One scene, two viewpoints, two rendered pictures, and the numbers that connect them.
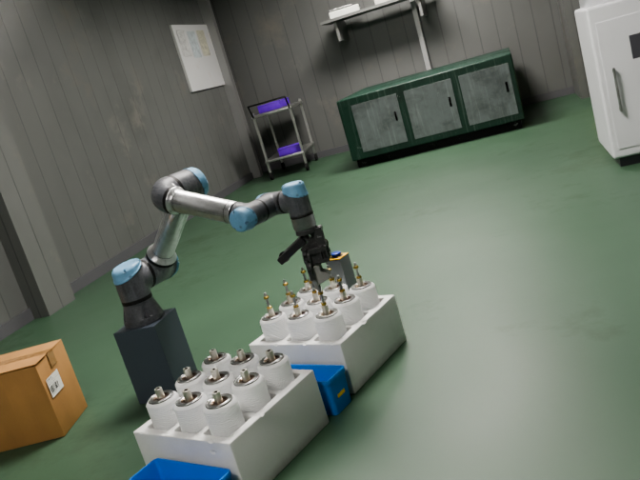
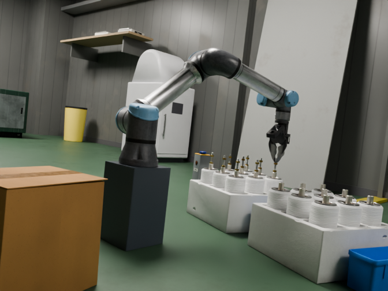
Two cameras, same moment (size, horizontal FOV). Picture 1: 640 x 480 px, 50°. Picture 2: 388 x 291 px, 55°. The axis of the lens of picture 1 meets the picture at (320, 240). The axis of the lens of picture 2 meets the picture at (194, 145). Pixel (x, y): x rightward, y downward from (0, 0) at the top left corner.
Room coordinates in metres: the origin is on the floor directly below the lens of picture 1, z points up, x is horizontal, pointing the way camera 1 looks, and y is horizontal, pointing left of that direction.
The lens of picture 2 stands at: (1.79, 1.95, 0.47)
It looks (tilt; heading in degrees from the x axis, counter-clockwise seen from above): 3 degrees down; 294
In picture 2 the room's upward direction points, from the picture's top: 6 degrees clockwise
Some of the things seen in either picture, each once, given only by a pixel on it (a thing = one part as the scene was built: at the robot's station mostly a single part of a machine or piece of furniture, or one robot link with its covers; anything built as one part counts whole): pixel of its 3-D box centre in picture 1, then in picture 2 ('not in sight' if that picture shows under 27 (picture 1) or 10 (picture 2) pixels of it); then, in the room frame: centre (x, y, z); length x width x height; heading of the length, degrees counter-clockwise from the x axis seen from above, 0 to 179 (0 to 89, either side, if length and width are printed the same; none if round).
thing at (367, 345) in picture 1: (330, 342); (237, 204); (2.33, 0.07, 0.09); 0.39 x 0.39 x 0.18; 53
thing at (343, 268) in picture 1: (347, 293); (199, 181); (2.61, -0.04, 0.16); 0.07 x 0.07 x 0.31; 53
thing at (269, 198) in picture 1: (270, 205); (271, 99); (2.22, 0.12, 0.64); 0.11 x 0.11 x 0.08; 51
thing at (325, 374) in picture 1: (304, 389); not in sight; (2.08, 0.19, 0.06); 0.30 x 0.11 x 0.12; 53
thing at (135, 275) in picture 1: (131, 279); (142, 120); (2.56, 0.72, 0.47); 0.13 x 0.12 x 0.14; 141
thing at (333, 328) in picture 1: (334, 338); (271, 196); (2.17, 0.05, 0.16); 0.10 x 0.10 x 0.18
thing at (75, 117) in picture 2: not in sight; (74, 123); (6.15, -2.91, 0.28); 0.37 x 0.36 x 0.57; 162
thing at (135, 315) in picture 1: (140, 309); (139, 151); (2.55, 0.73, 0.35); 0.15 x 0.15 x 0.10
